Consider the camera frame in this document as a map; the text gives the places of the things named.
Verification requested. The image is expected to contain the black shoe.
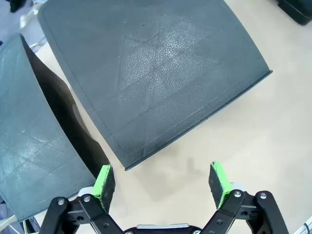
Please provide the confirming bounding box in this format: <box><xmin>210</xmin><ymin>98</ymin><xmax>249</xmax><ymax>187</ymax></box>
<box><xmin>277</xmin><ymin>0</ymin><xmax>312</xmax><ymax>26</ymax></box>

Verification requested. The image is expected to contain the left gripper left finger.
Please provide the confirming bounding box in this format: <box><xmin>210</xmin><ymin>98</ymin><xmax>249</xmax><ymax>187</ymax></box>
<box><xmin>40</xmin><ymin>164</ymin><xmax>125</xmax><ymax>234</ymax></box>

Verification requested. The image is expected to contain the black shoe stand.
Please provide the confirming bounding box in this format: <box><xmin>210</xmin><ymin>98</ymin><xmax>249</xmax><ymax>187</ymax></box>
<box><xmin>0</xmin><ymin>33</ymin><xmax>113</xmax><ymax>223</ymax></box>
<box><xmin>37</xmin><ymin>0</ymin><xmax>273</xmax><ymax>171</ymax></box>

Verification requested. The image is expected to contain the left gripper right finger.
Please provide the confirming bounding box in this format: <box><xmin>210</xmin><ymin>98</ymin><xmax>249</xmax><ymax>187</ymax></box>
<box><xmin>201</xmin><ymin>160</ymin><xmax>290</xmax><ymax>234</ymax></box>

